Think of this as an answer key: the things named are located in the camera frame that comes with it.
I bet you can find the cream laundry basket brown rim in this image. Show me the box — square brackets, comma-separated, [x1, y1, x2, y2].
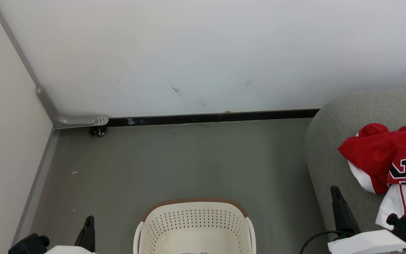
[133, 198, 257, 254]

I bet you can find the red jersey number 23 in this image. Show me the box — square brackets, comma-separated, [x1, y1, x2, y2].
[337, 122, 406, 195]

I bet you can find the grey fabric sofa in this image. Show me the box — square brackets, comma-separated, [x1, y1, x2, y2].
[303, 88, 406, 254]

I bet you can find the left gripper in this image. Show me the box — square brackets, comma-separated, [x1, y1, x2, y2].
[44, 216, 96, 254]

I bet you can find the red and white garment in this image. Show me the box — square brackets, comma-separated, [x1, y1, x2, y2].
[375, 183, 406, 230]

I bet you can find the grey metal partition frame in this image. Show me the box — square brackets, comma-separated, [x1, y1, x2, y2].
[0, 0, 109, 129]

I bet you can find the grey partition bottom rail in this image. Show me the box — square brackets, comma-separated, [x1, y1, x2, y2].
[12, 126, 61, 246]

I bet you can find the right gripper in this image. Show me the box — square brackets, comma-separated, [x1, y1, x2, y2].
[327, 186, 406, 254]

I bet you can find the black wall baseboard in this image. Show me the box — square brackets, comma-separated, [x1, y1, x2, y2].
[107, 109, 320, 127]

